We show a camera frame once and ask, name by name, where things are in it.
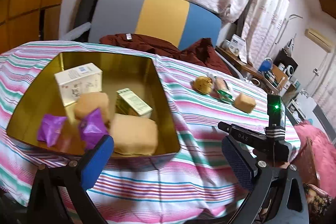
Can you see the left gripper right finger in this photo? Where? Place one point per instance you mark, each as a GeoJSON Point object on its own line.
{"type": "Point", "coordinates": [279, 190]}

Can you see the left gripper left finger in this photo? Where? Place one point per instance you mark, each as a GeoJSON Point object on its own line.
{"type": "Point", "coordinates": [46, 204]}

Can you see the purple snack packet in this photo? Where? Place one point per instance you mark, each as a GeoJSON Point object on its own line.
{"type": "Point", "coordinates": [92, 129]}
{"type": "Point", "coordinates": [50, 129]}

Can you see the large tan sponge block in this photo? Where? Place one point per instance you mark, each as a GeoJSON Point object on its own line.
{"type": "Point", "coordinates": [134, 135]}

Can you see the cracker packet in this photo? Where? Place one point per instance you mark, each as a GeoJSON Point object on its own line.
{"type": "Point", "coordinates": [222, 88]}

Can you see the small green white box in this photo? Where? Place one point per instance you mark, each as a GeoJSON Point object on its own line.
{"type": "Point", "coordinates": [130, 103]}

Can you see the yellow knitted toy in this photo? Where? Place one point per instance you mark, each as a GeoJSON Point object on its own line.
{"type": "Point", "coordinates": [203, 85]}

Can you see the white cardboard box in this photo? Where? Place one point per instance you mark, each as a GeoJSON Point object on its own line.
{"type": "Point", "coordinates": [74, 82]}

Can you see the wooden side shelf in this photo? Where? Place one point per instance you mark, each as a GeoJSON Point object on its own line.
{"type": "Point", "coordinates": [247, 72]}

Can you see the gold metal tin tray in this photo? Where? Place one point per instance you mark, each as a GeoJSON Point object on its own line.
{"type": "Point", "coordinates": [118, 72]}

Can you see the striped pink green tablecloth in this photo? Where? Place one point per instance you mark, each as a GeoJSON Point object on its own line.
{"type": "Point", "coordinates": [196, 183]}

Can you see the white blue product box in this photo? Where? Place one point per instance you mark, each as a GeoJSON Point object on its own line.
{"type": "Point", "coordinates": [238, 47]}

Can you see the maroon garment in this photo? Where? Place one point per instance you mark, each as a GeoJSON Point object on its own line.
{"type": "Point", "coordinates": [200, 53]}

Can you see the grey yellow blue chair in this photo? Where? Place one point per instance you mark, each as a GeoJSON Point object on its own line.
{"type": "Point", "coordinates": [178, 22]}

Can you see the wooden wardrobe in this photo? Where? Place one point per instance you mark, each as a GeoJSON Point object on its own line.
{"type": "Point", "coordinates": [28, 1]}

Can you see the wall air conditioner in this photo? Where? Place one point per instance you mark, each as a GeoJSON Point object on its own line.
{"type": "Point", "coordinates": [319, 39]}

